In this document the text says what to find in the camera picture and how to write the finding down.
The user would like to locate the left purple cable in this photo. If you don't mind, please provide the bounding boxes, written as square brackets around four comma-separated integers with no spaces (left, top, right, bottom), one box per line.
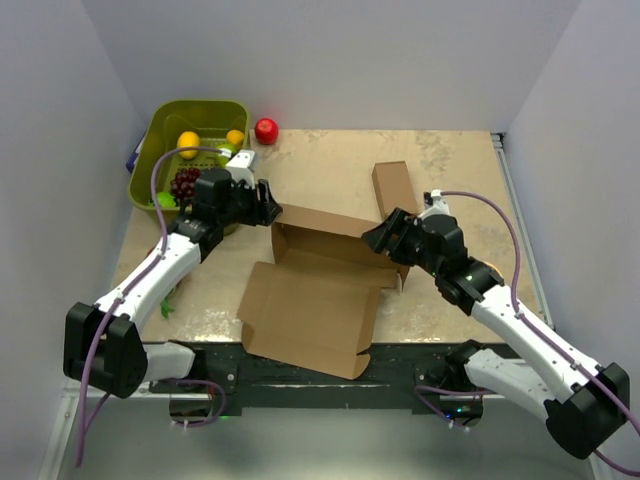
[74,146,236,468]

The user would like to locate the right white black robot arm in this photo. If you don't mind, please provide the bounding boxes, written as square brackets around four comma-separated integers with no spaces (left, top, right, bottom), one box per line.
[362,209,630,459]

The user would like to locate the pink dragon fruit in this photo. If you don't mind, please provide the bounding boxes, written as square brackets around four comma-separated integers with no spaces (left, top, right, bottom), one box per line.
[160,281,181,320]

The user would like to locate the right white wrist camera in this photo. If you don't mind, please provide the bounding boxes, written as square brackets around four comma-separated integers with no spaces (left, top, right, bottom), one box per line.
[419,189,450,220]

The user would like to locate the red apple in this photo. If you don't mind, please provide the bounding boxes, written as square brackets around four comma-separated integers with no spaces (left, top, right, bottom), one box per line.
[254,117,279,145]

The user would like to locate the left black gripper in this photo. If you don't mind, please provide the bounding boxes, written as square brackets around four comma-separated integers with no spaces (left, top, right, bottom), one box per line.
[218,177,281,229]

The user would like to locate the yellow lemon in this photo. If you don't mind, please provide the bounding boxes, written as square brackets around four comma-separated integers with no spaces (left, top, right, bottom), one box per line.
[176,131,200,160]

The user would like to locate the green plastic basket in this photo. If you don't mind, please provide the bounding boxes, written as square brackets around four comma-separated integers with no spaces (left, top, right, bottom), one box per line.
[128,99,250,222]

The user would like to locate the masking tape roll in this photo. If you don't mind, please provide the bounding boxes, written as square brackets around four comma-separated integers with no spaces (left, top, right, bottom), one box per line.
[483,261,504,277]

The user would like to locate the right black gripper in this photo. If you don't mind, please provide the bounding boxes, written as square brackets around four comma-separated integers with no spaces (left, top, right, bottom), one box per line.
[361,207,443,277]

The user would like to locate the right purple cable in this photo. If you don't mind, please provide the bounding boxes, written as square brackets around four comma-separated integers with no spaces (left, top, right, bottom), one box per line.
[439,190,640,477]

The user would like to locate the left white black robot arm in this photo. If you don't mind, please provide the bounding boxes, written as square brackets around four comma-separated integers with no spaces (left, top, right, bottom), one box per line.
[63,168,283,399]

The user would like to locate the aluminium frame rail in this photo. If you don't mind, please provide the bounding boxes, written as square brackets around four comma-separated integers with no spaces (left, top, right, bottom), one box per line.
[37,130,616,480]

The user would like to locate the brown cardboard box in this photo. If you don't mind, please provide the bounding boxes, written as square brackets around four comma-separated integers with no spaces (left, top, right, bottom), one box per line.
[236,202,412,381]

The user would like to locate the dark purple grapes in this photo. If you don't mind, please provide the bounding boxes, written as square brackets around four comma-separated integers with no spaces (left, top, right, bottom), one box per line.
[170,167,201,202]

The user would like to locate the small orange fruit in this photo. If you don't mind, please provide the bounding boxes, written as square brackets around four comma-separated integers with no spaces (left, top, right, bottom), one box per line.
[226,129,245,149]

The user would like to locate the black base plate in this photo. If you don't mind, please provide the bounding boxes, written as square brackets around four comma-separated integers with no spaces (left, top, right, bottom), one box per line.
[150,340,483,421]

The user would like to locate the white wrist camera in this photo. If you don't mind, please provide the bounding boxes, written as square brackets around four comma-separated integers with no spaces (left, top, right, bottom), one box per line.
[225,149,258,188]
[419,189,450,220]

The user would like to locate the purple cable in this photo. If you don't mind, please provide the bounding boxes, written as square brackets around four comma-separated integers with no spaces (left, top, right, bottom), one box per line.
[74,146,236,468]
[439,190,640,477]

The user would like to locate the green pear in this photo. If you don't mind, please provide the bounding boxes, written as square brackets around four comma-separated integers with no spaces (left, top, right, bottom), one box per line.
[214,143,238,168]

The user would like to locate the blue white booklet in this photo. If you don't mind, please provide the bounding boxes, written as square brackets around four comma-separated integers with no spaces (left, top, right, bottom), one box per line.
[125,132,147,174]

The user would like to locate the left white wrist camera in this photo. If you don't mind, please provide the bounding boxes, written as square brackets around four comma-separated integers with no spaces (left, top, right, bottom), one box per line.
[225,149,258,188]

